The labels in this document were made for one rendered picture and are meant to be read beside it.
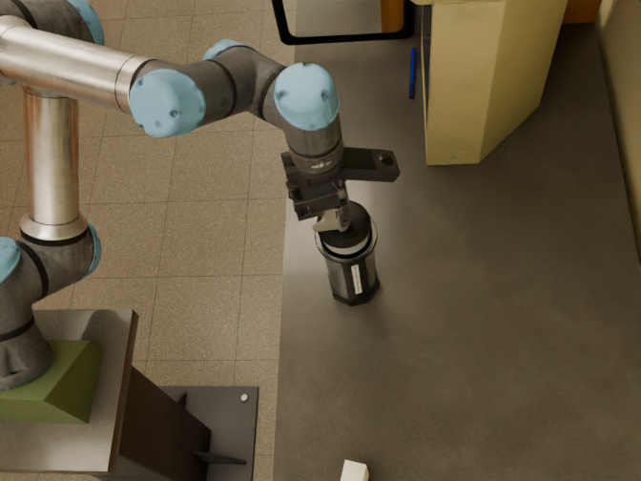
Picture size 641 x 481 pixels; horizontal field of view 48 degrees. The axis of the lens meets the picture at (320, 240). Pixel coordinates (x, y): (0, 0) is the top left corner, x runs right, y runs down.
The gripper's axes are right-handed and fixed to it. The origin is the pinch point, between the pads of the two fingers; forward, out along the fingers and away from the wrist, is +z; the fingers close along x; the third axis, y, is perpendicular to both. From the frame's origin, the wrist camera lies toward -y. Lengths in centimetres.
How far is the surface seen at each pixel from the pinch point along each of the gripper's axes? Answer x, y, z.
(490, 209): -7.7, -31.4, 28.3
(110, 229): -85, 76, 123
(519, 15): -21.2, -36.5, -11.8
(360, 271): 4.6, -1.0, 13.3
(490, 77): -19.0, -32.1, -0.3
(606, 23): -47, -74, 30
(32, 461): 18, 67, 29
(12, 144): -136, 111, 123
